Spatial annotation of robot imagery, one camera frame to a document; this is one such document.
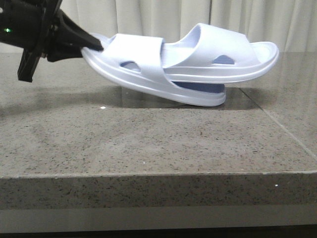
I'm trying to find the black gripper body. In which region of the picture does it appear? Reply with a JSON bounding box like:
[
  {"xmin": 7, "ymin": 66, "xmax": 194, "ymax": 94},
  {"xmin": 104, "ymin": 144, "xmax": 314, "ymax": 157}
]
[{"xmin": 0, "ymin": 0, "xmax": 62, "ymax": 82}]

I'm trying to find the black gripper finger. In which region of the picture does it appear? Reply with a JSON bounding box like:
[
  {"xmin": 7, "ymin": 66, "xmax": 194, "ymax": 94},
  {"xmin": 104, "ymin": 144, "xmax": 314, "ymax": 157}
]
[
  {"xmin": 58, "ymin": 9, "xmax": 104, "ymax": 51},
  {"xmin": 47, "ymin": 46, "xmax": 82, "ymax": 62}
]

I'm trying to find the light blue slipper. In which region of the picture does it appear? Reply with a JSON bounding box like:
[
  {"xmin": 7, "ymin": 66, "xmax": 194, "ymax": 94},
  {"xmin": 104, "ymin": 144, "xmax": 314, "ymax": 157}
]
[
  {"xmin": 81, "ymin": 33, "xmax": 226, "ymax": 107},
  {"xmin": 161, "ymin": 23, "xmax": 279, "ymax": 84}
]

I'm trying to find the beige curtain backdrop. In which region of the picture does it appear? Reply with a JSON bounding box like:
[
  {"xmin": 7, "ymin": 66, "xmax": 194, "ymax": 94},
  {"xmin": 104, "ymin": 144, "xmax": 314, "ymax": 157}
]
[{"xmin": 61, "ymin": 0, "xmax": 317, "ymax": 52}]

